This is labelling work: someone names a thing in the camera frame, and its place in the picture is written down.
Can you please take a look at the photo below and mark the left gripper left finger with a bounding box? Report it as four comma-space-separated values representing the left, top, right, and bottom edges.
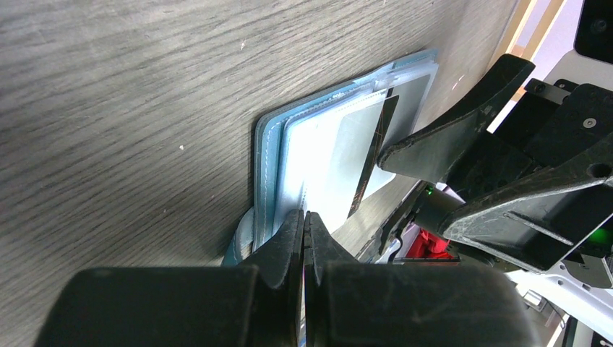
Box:
35, 210, 304, 346

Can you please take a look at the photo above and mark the black credit card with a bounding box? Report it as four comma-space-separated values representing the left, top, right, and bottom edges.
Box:
347, 95, 399, 218

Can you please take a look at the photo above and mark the blue card holder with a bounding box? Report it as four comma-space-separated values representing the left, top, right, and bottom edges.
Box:
222, 49, 439, 266

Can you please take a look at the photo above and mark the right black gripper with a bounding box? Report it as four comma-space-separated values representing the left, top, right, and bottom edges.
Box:
377, 53, 612, 284

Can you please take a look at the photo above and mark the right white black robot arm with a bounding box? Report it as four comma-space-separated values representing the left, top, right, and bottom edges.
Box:
378, 1, 612, 346

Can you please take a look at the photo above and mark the wooden frame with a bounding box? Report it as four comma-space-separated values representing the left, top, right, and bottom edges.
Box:
488, 0, 568, 135

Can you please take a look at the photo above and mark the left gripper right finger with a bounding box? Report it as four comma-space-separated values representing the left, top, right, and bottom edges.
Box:
304, 212, 540, 346

